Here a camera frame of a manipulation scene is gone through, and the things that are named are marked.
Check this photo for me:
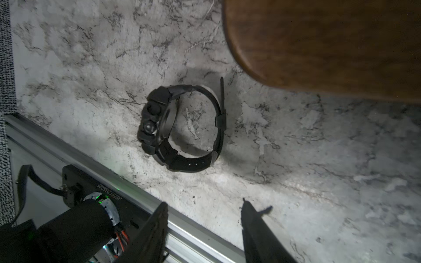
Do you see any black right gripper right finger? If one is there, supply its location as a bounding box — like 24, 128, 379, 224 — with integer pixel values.
241, 200, 296, 263

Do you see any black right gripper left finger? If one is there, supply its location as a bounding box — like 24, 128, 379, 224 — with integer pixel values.
116, 202, 168, 263

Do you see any black chunky watch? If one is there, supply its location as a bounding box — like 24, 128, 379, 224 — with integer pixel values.
136, 77, 228, 173

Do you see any wooden watch stand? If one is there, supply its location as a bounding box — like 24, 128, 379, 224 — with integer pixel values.
222, 1, 421, 104

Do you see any left white arm base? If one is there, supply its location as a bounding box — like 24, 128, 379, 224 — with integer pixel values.
1, 199, 114, 263

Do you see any aluminium front rail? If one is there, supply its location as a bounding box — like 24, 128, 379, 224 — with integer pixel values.
5, 114, 245, 263

